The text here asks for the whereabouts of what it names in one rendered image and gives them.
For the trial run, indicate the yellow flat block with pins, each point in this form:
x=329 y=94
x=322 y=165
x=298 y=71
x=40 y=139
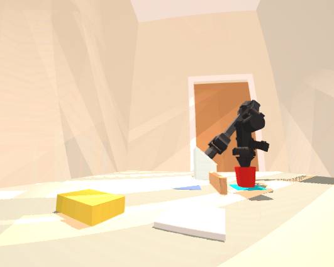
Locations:
x=90 y=206

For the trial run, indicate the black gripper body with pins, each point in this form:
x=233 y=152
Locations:
x=242 y=148

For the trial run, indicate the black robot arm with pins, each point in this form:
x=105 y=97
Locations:
x=248 y=120

